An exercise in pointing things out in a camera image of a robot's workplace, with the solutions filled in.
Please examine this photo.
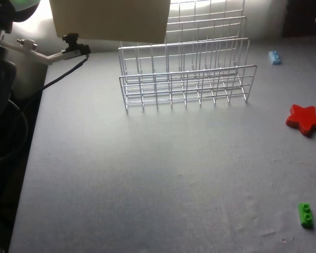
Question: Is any silver wire file rack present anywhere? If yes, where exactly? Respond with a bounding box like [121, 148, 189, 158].
[117, 0, 258, 113]

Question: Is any black camera cable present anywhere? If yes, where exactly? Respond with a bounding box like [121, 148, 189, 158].
[0, 54, 91, 164]

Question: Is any blue toy brick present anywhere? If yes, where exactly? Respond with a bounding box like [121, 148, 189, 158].
[268, 50, 282, 66]

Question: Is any green toy brick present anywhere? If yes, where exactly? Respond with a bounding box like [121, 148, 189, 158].
[298, 202, 314, 228]

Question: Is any red star block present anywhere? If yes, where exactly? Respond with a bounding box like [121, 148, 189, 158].
[285, 104, 316, 138]

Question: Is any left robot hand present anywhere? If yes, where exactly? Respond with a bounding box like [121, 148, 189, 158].
[0, 0, 42, 34]

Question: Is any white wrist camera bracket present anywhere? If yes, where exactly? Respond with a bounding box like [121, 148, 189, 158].
[15, 32, 92, 65]

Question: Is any beige paperback book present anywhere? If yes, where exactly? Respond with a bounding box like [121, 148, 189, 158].
[48, 0, 171, 44]

